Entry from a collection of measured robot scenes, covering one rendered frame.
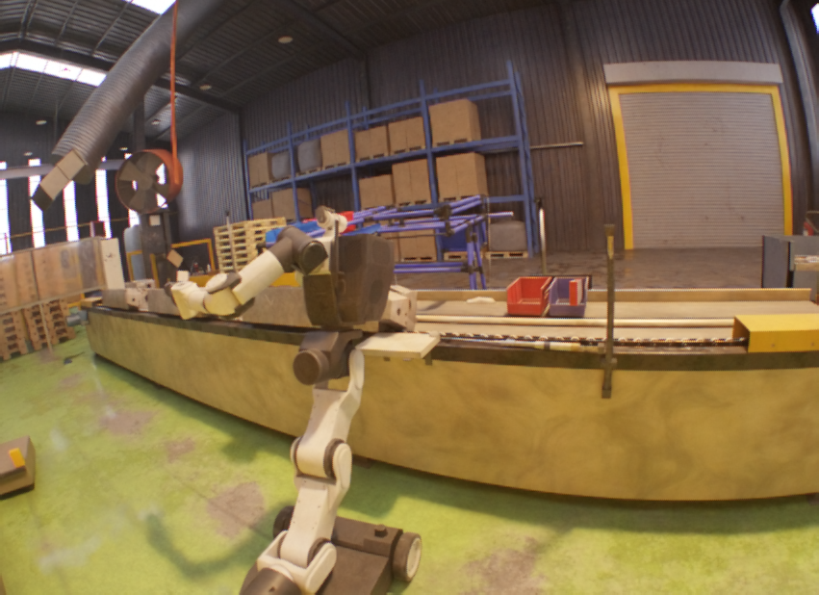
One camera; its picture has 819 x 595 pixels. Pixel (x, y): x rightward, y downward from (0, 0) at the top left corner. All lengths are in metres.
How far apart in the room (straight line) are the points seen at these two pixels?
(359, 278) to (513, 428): 0.89
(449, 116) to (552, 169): 3.39
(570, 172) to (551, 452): 10.58
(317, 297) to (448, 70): 12.38
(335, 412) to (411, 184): 10.54
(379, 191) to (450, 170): 2.42
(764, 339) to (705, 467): 0.57
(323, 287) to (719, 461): 1.68
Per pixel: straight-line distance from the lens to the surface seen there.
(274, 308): 2.17
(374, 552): 1.50
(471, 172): 10.89
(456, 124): 11.20
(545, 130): 12.10
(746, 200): 12.55
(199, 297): 1.27
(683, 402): 1.59
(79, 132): 8.59
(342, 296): 1.28
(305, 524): 1.36
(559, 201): 11.85
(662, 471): 1.76
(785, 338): 1.63
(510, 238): 10.61
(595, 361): 1.49
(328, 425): 1.33
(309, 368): 1.24
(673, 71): 12.13
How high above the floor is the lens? 1.29
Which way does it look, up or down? 10 degrees down
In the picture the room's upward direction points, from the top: 6 degrees counter-clockwise
